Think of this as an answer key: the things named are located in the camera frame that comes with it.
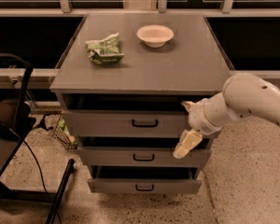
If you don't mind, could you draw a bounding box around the green snack bag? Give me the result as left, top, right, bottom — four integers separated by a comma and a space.
85, 33, 124, 65

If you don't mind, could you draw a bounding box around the black bottom drawer handle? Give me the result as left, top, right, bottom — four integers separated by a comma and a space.
135, 184, 154, 192

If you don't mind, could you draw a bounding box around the white bowl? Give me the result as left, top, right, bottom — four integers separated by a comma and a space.
136, 25, 174, 48

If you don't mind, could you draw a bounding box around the grey drawer cabinet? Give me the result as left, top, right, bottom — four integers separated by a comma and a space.
49, 13, 241, 195

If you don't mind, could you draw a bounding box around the black middle drawer handle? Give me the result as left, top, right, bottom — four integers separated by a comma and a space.
133, 154, 155, 162

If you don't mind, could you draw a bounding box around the grey bottom drawer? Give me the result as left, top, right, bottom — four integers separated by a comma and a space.
88, 166, 202, 194

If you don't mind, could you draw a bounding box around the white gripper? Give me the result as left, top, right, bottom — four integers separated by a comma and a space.
173, 98, 222, 159

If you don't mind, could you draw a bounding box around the black drawer handle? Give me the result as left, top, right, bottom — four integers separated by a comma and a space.
135, 184, 154, 192
133, 154, 155, 162
132, 119, 159, 128

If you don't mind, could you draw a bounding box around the black cable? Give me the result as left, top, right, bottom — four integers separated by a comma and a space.
22, 139, 63, 224

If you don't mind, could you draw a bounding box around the grey middle drawer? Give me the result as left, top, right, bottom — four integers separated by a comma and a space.
77, 137, 211, 168

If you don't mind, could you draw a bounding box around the metal window railing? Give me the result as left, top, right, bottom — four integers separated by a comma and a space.
0, 0, 280, 19

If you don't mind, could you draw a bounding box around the grey drawer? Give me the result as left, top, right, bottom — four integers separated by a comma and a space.
62, 93, 229, 139
77, 137, 211, 168
88, 166, 202, 194

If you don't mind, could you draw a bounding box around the grey top drawer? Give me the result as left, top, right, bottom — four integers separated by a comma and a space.
62, 93, 229, 139

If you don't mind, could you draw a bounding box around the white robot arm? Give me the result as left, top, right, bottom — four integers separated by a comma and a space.
174, 74, 280, 159

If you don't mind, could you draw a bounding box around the wire basket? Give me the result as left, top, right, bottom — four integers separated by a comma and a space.
53, 116, 77, 151

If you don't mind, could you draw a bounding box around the black top drawer handle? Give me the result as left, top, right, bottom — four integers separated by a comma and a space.
132, 119, 159, 128

